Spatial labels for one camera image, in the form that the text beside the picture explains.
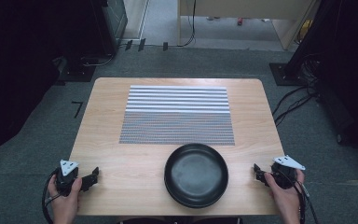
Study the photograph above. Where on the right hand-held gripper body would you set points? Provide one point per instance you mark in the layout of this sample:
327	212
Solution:
284	175

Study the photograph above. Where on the yellow object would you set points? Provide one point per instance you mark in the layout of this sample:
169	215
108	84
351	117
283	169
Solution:
306	29

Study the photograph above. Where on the black curtain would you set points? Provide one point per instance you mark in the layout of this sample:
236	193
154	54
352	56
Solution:
28	62
345	62

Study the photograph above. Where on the person's right hand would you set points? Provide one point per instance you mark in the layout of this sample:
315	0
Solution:
284	200

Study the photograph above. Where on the light wooden desk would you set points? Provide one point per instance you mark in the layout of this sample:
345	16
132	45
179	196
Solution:
248	7

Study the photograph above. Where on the dark glass cabinet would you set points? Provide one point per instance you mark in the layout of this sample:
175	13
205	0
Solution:
115	18

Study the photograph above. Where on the person's left hand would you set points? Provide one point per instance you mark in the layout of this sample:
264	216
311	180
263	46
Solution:
64	203

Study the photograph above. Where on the black round plate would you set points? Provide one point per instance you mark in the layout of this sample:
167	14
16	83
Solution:
196	175

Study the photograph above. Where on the black flat stand base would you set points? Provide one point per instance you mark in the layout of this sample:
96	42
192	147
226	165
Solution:
77	73

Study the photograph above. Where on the striped grey woven placemat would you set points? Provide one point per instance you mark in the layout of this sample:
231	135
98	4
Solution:
177	118

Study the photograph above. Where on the black square stand base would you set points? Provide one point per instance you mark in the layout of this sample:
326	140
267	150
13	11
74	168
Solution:
287	76

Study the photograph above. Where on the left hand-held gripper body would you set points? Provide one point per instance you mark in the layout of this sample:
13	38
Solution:
66	179

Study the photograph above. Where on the small red object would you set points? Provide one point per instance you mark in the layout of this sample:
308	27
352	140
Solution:
240	21

